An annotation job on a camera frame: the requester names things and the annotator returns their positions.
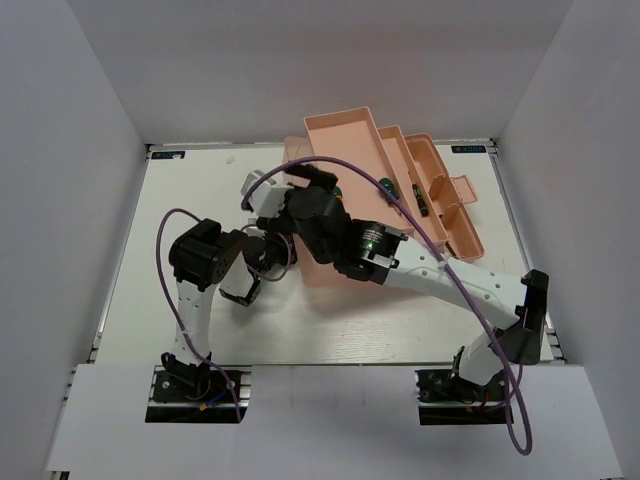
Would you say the black green precision screwdriver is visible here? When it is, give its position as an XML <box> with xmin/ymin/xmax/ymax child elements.
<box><xmin>412</xmin><ymin>183</ymin><xmax>429</xmax><ymax>217</ymax></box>

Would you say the pink plastic toolbox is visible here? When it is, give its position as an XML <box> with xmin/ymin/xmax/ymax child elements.
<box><xmin>283</xmin><ymin>107</ymin><xmax>485</xmax><ymax>288</ymax></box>

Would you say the green orange stubby screwdriver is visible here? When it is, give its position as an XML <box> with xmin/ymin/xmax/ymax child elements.
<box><xmin>332</xmin><ymin>186</ymin><xmax>343</xmax><ymax>200</ymax></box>

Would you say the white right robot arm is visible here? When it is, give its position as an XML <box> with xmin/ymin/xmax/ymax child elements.
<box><xmin>241</xmin><ymin>157</ymin><xmax>549</xmax><ymax>399</ymax></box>

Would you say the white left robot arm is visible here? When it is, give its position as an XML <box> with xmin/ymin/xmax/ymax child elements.
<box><xmin>161</xmin><ymin>219</ymin><xmax>297</xmax><ymax>399</ymax></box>

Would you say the white front cover board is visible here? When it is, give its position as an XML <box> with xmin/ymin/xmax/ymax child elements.
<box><xmin>48</xmin><ymin>365</ymin><xmax>621</xmax><ymax>479</ymax></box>

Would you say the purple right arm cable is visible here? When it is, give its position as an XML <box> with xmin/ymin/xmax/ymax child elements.
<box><xmin>240</xmin><ymin>155</ymin><xmax>533</xmax><ymax>455</ymax></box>

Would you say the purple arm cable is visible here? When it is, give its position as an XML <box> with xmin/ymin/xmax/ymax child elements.
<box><xmin>155</xmin><ymin>208</ymin><xmax>296</xmax><ymax>424</ymax></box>
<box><xmin>240</xmin><ymin>155</ymin><xmax>533</xmax><ymax>455</ymax></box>

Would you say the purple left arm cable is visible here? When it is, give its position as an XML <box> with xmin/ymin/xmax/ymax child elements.
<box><xmin>155</xmin><ymin>208</ymin><xmax>296</xmax><ymax>424</ymax></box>

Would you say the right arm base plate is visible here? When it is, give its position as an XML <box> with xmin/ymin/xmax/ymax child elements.
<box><xmin>414</xmin><ymin>369</ymin><xmax>507</xmax><ymax>426</ymax></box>

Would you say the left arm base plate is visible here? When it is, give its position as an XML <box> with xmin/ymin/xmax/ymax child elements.
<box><xmin>145</xmin><ymin>367</ymin><xmax>251</xmax><ymax>425</ymax></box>

